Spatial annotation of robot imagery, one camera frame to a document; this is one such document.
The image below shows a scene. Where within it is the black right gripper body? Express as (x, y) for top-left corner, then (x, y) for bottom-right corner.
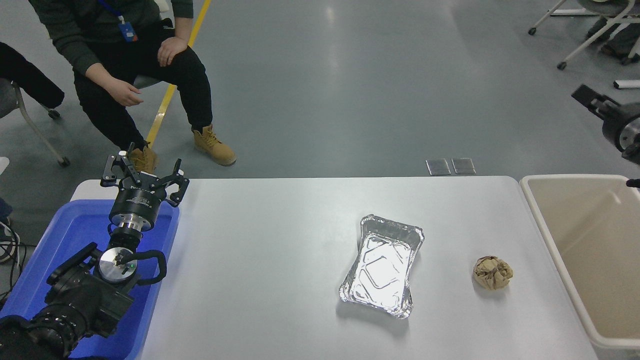
(601, 101), (640, 146)

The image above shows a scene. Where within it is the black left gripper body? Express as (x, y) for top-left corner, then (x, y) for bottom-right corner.
(109, 181), (169, 224)

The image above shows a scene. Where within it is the person's right hand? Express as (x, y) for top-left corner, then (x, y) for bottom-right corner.
(102, 77), (145, 107)

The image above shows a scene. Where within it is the person's left hand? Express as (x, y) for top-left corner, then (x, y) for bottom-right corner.
(157, 36), (190, 67)

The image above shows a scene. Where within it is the distant seated person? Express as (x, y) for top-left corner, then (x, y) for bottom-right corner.
(585, 0), (640, 66)

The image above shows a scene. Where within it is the blue plastic tray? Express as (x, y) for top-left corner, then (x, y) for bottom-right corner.
(0, 200), (181, 360)

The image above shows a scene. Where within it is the large pale bin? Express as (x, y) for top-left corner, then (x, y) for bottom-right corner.
(519, 174), (640, 351)

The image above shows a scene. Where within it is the silver floor plate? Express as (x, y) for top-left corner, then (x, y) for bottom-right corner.
(451, 158), (477, 176)
(426, 159), (452, 177)

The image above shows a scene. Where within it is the person in black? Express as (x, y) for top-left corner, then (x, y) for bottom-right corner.
(0, 42), (66, 109)

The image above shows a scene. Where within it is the grey wheeled chair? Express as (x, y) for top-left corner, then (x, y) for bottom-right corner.
(0, 77), (71, 168)

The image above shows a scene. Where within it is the crumpled tan paper ball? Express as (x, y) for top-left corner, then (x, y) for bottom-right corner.
(473, 255), (514, 291)

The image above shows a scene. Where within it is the silver foil tray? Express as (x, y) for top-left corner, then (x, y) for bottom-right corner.
(339, 214), (426, 320)

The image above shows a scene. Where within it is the white wheeled chair frame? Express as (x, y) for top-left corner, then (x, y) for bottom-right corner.
(528, 0), (640, 71)

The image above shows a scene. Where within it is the blue lanyard badge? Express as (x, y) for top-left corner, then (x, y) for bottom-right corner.
(98, 0), (138, 43)

